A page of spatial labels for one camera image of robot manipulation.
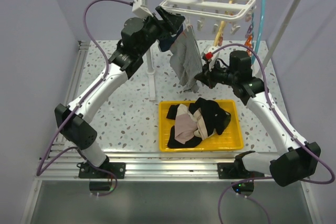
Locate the pink beige underwear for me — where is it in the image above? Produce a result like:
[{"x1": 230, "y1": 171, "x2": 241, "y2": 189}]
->
[{"x1": 174, "y1": 104, "x2": 198, "y2": 144}]

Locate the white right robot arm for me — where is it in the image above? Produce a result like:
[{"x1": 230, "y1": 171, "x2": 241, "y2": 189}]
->
[{"x1": 196, "y1": 50, "x2": 321, "y2": 187}]

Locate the white rectangular clip hanger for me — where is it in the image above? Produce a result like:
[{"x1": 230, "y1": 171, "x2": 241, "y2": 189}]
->
[{"x1": 160, "y1": 0, "x2": 256, "y2": 35}]

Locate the black underwear beige waistband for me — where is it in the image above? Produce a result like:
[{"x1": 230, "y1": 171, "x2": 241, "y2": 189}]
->
[{"x1": 188, "y1": 98, "x2": 231, "y2": 140}]

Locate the yellow round clip hanger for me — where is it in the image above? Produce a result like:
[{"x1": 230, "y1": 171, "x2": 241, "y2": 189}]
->
[{"x1": 212, "y1": 0, "x2": 246, "y2": 48}]

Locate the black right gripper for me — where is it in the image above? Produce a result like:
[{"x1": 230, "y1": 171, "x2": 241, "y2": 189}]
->
[{"x1": 195, "y1": 58, "x2": 237, "y2": 90}]

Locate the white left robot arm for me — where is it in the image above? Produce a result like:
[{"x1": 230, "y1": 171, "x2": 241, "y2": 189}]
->
[{"x1": 55, "y1": 6, "x2": 185, "y2": 179}]

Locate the grey striped underwear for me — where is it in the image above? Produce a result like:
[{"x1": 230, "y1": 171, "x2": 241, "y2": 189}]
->
[{"x1": 170, "y1": 26, "x2": 202, "y2": 93}]

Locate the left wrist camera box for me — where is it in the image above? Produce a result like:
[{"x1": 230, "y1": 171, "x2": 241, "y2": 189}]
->
[{"x1": 132, "y1": 0, "x2": 153, "y2": 19}]

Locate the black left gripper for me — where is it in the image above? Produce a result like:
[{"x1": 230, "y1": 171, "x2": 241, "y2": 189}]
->
[{"x1": 138, "y1": 6, "x2": 185, "y2": 56}]

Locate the blue round clip hanger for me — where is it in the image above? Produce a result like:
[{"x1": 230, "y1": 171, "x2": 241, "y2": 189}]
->
[{"x1": 245, "y1": 0, "x2": 266, "y2": 53}]

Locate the navy blue underwear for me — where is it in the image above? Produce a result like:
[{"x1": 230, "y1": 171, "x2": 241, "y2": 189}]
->
[{"x1": 158, "y1": 26, "x2": 184, "y2": 52}]

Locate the yellow plastic tray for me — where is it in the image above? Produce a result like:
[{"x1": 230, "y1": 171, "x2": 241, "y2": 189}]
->
[{"x1": 159, "y1": 100, "x2": 244, "y2": 152}]

